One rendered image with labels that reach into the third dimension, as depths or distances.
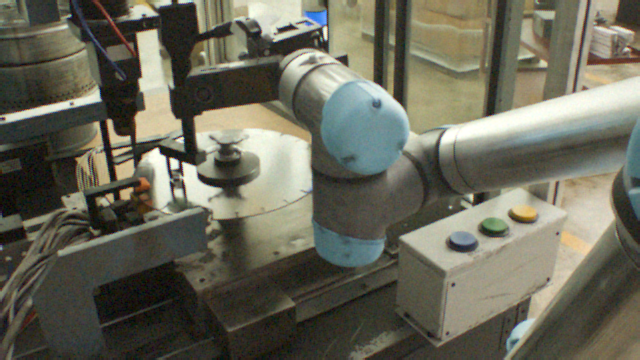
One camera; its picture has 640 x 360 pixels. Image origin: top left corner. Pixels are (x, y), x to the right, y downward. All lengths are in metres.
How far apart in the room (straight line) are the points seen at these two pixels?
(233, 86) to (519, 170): 0.32
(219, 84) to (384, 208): 0.23
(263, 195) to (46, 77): 0.76
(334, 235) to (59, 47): 1.10
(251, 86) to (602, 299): 0.43
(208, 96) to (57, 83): 0.93
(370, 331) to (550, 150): 0.55
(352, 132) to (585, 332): 0.24
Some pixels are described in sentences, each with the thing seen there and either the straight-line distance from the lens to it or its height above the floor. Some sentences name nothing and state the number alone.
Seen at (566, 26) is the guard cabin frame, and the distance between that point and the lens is 1.04.
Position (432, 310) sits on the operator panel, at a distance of 0.99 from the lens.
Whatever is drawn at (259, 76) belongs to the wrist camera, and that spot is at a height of 1.22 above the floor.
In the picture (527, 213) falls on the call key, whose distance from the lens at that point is 1.07.
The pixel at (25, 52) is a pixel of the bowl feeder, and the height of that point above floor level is 1.05.
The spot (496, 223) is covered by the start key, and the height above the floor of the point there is 0.91.
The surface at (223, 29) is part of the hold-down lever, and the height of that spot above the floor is 1.21.
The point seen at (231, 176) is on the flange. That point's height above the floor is 0.96.
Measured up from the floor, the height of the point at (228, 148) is 0.99.
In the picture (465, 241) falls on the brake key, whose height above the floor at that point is 0.91.
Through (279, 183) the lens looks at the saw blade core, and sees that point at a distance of 1.03.
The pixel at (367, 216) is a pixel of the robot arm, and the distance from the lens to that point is 0.61.
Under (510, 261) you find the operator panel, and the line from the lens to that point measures 1.04.
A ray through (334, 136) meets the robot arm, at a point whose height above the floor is 1.22.
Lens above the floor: 1.45
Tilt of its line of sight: 28 degrees down
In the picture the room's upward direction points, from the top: 1 degrees counter-clockwise
